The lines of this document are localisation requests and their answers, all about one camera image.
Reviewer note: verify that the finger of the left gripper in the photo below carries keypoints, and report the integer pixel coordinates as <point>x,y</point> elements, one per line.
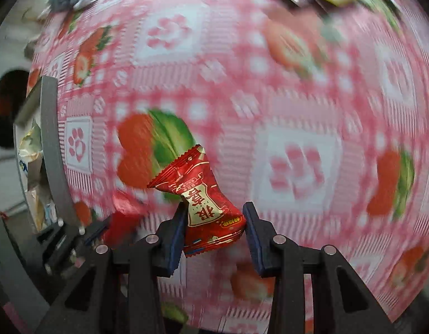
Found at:
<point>61,248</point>

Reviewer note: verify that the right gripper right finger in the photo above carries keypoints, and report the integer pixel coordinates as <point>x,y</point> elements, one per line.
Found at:
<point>342,303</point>

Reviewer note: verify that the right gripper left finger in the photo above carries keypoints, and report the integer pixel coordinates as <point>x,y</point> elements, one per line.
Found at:
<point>116,291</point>

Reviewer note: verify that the long red snack stick packet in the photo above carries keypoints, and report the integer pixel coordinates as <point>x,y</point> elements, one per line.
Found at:
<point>124,220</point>

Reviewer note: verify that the yellow blue snack bag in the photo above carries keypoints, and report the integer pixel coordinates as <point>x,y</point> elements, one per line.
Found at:
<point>32,167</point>

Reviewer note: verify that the grey storage box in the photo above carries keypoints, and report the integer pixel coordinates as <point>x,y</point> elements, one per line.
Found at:
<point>41,105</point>

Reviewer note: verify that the strawberry checkered tablecloth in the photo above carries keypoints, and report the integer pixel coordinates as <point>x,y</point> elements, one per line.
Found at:
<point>321,122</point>

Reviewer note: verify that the white washing machine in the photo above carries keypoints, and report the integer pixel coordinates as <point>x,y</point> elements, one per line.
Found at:
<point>15,61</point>

